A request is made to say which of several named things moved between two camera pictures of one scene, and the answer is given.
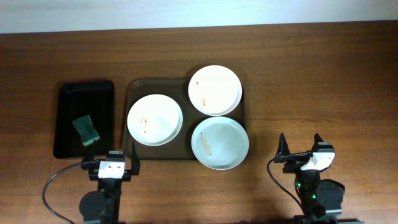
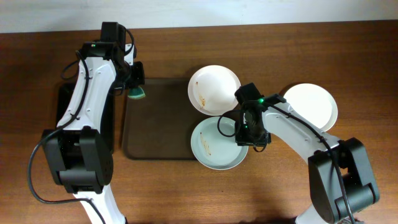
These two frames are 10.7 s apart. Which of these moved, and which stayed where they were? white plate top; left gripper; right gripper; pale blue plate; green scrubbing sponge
Moved: right gripper; green scrubbing sponge; left gripper
Stayed: white plate top; pale blue plate
